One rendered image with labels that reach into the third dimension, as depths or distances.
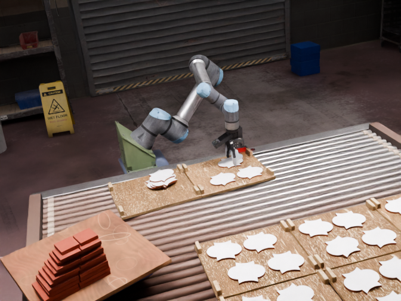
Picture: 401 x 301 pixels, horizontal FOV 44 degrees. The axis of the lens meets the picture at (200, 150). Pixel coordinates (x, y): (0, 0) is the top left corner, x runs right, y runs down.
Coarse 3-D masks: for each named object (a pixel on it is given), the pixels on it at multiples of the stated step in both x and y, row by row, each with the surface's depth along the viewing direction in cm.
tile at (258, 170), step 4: (244, 168) 270; (248, 168) 270; (252, 168) 270; (256, 168) 269; (260, 168) 269; (240, 172) 267; (244, 172) 267; (248, 172) 266; (252, 172) 266; (256, 172) 266; (260, 172) 265; (240, 176) 263; (244, 176) 263; (248, 176) 262; (252, 176) 262; (256, 176) 263
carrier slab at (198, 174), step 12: (252, 156) 284; (192, 168) 278; (204, 168) 277; (216, 168) 275; (240, 168) 273; (264, 168) 270; (192, 180) 266; (204, 180) 265; (240, 180) 261; (252, 180) 260; (264, 180) 260; (204, 192) 253; (216, 192) 253
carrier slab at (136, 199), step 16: (144, 176) 275; (176, 176) 272; (112, 192) 263; (128, 192) 261; (144, 192) 259; (160, 192) 258; (176, 192) 256; (192, 192) 255; (128, 208) 247; (144, 208) 245; (160, 208) 246
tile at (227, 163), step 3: (231, 156) 285; (222, 159) 282; (225, 159) 282; (228, 159) 282; (231, 159) 281; (240, 159) 280; (219, 162) 280; (222, 162) 279; (225, 162) 279; (228, 162) 278; (231, 162) 278; (237, 162) 277; (240, 162) 277; (219, 165) 276; (222, 165) 276; (225, 165) 276; (228, 165) 275; (231, 165) 275; (234, 165) 275; (237, 165) 275; (240, 165) 275; (228, 168) 274
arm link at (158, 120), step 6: (156, 108) 296; (150, 114) 294; (156, 114) 292; (162, 114) 292; (168, 114) 300; (144, 120) 297; (150, 120) 293; (156, 120) 292; (162, 120) 293; (168, 120) 296; (144, 126) 294; (150, 126) 293; (156, 126) 293; (162, 126) 294; (168, 126) 296; (156, 132) 295; (162, 132) 297
